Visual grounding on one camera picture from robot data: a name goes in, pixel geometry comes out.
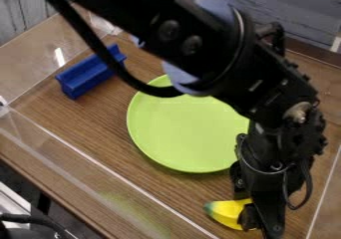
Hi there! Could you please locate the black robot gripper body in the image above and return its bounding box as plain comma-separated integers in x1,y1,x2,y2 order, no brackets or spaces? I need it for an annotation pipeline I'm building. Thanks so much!
233,102,328,203

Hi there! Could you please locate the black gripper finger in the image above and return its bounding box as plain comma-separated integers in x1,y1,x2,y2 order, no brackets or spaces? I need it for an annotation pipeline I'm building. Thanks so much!
237,203,260,231
252,192,286,239

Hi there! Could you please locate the yellow toy banana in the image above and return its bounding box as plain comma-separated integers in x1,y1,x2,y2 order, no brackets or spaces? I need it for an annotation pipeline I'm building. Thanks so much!
203,198,252,231

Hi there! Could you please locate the green round plate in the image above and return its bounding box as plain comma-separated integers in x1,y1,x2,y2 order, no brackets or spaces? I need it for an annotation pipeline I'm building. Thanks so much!
126,74,252,174

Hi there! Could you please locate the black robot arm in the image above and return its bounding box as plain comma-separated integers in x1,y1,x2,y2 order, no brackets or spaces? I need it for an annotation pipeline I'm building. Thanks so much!
47,0,328,239

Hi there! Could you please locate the blue plastic block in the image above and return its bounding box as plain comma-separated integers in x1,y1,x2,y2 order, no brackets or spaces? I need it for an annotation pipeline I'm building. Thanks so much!
55,55,115,100

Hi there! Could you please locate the clear acrylic enclosure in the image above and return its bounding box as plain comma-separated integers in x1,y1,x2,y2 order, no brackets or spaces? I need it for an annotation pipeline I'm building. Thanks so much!
0,16,341,239

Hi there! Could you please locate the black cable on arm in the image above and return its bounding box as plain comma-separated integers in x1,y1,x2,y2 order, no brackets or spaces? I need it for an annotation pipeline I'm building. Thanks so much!
42,0,187,99

